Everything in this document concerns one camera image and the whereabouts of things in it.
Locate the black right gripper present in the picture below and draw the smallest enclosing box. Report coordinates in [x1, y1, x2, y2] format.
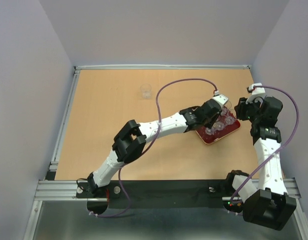
[233, 94, 262, 124]

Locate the clear glass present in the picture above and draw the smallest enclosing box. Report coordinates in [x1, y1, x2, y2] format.
[205, 127, 215, 135]
[140, 83, 152, 99]
[221, 107, 231, 117]
[213, 121, 225, 131]
[225, 115, 236, 126]

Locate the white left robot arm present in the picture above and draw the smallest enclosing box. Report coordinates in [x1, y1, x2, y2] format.
[87, 94, 229, 197]

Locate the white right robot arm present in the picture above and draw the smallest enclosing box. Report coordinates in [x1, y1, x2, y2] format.
[224, 96, 297, 231]

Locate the red rectangular tray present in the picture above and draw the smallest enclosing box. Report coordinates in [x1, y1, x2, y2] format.
[196, 113, 241, 145]

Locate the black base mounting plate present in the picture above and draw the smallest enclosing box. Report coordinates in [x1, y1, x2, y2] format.
[76, 179, 235, 209]

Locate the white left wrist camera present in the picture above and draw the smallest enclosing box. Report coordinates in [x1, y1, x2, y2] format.
[212, 94, 229, 108]

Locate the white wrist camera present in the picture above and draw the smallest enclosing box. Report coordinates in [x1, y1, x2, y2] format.
[212, 94, 229, 108]
[246, 83, 266, 104]

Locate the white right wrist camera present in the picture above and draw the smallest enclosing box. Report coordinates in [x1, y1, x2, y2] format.
[246, 83, 266, 104]

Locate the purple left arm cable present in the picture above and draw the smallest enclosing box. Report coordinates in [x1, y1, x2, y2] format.
[88, 78, 219, 218]

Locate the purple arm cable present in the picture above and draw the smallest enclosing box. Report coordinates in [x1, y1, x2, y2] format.
[88, 78, 219, 218]
[227, 84, 300, 216]

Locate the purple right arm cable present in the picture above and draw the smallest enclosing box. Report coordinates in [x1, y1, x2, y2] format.
[227, 84, 300, 216]

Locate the aluminium frame rail back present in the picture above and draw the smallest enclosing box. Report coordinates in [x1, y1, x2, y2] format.
[74, 64, 250, 70]

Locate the aluminium frame rail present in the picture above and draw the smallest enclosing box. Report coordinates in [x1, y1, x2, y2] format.
[34, 178, 301, 201]
[74, 64, 250, 70]
[45, 69, 81, 181]

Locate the aluminium frame rail left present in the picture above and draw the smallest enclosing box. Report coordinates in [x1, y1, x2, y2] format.
[45, 69, 81, 181]

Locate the aluminium frame rail front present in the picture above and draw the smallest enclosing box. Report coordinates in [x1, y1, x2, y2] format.
[34, 178, 301, 201]

